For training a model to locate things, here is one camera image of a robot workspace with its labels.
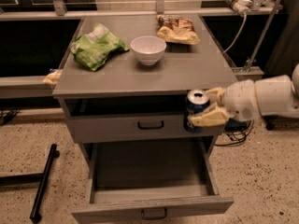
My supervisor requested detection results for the black cable bundle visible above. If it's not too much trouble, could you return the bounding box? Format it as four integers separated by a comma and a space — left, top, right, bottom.
214, 119, 255, 147

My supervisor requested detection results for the grey top drawer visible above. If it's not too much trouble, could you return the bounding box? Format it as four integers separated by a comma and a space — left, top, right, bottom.
66, 113, 223, 143

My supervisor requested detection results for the grey drawer cabinet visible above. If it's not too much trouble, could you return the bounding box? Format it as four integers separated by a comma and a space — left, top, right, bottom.
53, 15, 235, 224

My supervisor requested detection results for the dark grey side cabinet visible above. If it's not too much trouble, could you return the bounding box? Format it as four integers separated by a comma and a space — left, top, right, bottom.
264, 0, 299, 76

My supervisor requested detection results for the white bowl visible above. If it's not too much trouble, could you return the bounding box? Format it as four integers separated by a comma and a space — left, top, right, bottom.
130, 35, 166, 66

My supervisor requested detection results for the grey open middle drawer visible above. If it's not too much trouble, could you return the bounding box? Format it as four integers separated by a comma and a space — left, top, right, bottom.
72, 138, 234, 224

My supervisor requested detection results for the blue pepsi can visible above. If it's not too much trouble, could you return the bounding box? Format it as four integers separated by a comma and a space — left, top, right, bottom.
184, 90, 210, 133

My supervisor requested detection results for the brown yellow chip bag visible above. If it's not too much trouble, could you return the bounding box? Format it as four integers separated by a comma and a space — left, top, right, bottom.
157, 15, 200, 45

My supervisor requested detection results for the green chip bag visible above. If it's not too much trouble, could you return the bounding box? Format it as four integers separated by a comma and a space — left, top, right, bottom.
70, 23, 129, 72

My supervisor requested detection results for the small yellow snack bag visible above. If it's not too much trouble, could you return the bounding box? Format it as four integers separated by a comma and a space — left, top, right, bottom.
43, 69, 62, 85

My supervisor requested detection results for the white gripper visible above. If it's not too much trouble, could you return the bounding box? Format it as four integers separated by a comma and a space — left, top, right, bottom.
188, 79, 261, 127

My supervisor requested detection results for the white power cable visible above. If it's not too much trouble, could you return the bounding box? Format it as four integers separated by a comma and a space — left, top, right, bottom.
221, 12, 248, 55

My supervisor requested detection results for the white power strip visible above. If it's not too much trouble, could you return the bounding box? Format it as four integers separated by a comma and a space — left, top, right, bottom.
224, 0, 249, 16

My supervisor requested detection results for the grey metal railing frame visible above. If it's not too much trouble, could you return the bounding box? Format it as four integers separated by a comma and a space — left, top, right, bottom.
0, 0, 282, 99

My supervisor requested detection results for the black metal floor stand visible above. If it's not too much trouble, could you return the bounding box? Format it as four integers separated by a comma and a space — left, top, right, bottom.
0, 144, 60, 224

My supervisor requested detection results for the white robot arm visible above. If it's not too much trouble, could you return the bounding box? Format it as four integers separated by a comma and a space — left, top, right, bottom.
188, 65, 299, 127

